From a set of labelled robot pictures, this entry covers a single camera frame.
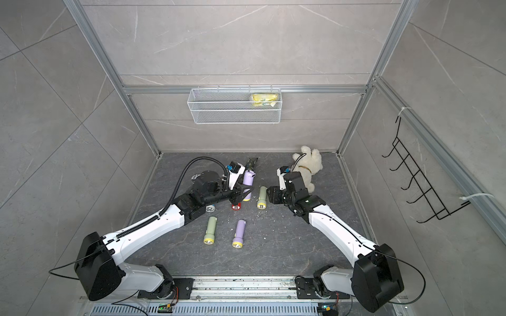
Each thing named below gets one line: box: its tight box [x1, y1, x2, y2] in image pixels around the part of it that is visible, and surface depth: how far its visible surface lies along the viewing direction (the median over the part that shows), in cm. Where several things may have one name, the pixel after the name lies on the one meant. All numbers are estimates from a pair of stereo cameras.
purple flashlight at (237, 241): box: [231, 218, 247, 249], surface depth 87 cm
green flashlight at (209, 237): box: [203, 215, 218, 245], surface depth 87 cm
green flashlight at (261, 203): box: [256, 185, 268, 211], surface depth 97 cm
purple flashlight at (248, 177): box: [243, 169, 257, 202], surface depth 71 cm
